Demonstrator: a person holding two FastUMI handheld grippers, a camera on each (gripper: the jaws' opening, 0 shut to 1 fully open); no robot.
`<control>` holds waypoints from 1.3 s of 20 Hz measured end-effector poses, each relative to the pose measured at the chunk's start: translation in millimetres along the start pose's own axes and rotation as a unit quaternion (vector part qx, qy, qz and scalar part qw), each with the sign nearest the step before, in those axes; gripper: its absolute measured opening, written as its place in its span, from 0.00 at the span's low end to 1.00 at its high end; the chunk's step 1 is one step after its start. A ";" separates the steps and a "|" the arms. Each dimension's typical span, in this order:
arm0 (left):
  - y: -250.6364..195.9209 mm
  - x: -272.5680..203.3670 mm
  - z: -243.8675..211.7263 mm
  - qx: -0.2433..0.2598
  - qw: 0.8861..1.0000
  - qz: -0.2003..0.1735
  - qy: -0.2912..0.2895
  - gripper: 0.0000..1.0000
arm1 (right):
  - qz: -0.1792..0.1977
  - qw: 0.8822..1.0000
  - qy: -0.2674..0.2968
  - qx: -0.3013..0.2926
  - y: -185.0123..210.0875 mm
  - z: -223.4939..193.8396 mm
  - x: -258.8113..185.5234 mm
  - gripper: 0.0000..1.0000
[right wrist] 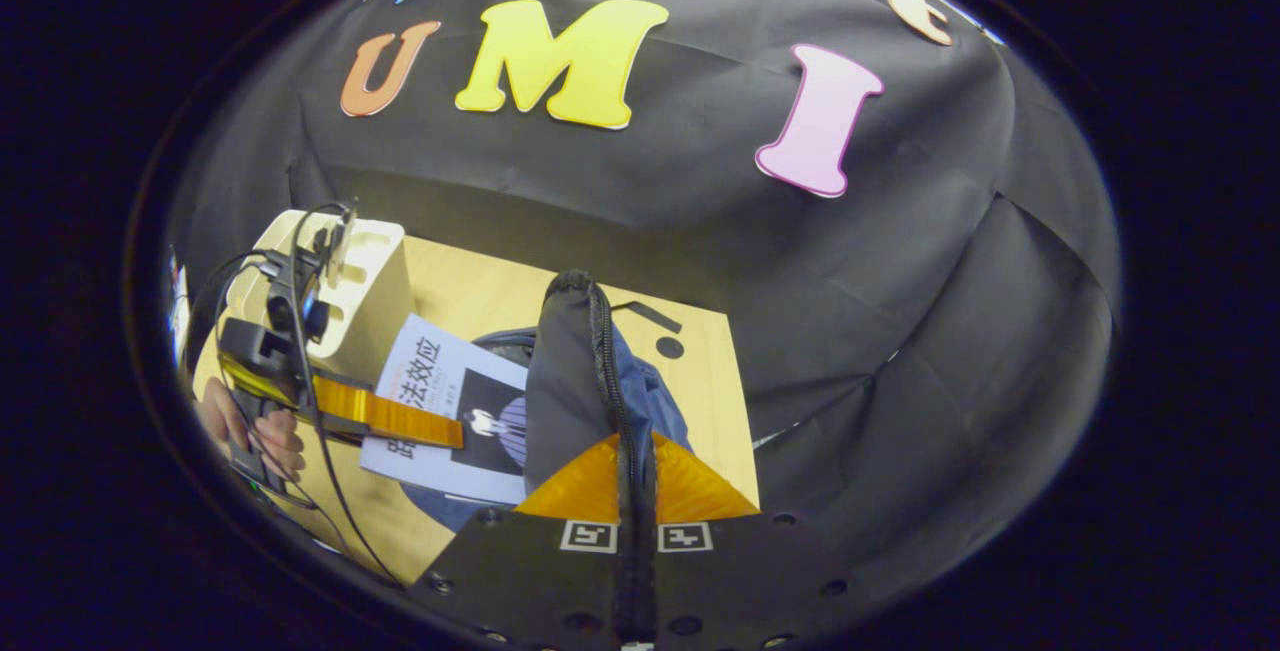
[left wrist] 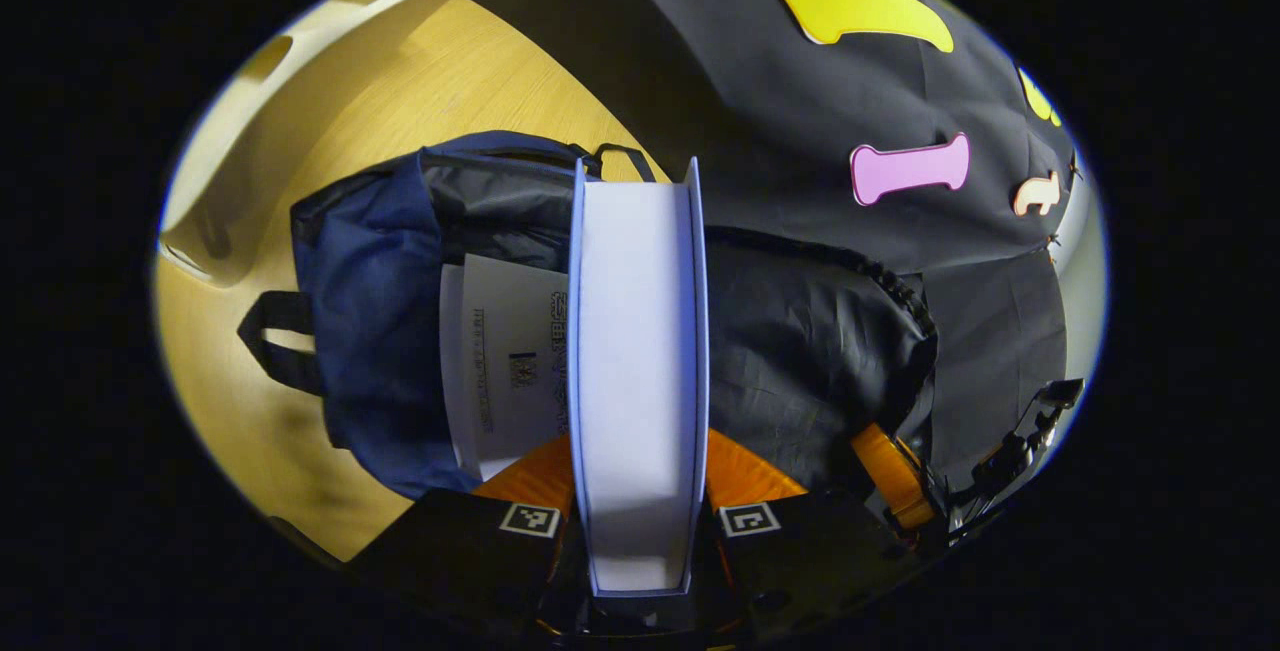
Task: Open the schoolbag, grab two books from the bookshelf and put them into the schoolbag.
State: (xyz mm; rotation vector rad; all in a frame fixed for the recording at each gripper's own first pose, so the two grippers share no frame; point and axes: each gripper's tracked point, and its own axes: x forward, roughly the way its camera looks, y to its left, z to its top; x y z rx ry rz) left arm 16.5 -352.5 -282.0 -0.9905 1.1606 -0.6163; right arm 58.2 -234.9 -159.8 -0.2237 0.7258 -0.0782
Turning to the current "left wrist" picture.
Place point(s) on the navy blue schoolbag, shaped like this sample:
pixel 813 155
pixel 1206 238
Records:
pixel 375 311

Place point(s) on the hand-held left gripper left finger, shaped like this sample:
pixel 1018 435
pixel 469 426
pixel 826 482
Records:
pixel 460 551

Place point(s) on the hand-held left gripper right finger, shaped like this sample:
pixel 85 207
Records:
pixel 810 551

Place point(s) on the cream plastic bookshelf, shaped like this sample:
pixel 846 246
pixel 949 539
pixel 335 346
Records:
pixel 300 41

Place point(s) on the grey cover book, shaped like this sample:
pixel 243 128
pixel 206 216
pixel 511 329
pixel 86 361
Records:
pixel 640 381

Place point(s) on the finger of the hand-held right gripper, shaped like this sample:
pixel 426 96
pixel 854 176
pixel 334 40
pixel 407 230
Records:
pixel 895 476

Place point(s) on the white cover book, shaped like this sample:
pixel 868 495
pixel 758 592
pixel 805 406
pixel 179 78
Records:
pixel 505 371

